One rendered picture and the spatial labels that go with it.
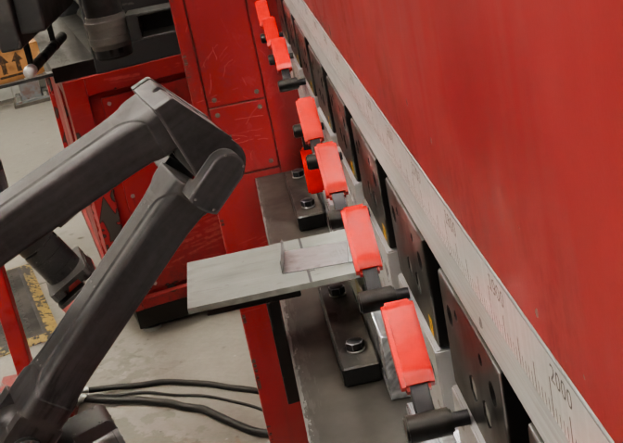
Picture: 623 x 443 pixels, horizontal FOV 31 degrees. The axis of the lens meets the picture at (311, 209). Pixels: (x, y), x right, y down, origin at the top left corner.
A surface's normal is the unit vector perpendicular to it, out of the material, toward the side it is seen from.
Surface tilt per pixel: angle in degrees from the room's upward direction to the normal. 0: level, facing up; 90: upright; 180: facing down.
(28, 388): 45
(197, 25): 90
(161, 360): 0
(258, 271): 0
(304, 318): 0
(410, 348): 39
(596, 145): 90
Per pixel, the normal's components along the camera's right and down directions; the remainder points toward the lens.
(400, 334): -0.07, -0.52
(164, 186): -0.69, -0.41
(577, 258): -0.98, 0.21
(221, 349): -0.18, -0.92
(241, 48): 0.11, 0.32
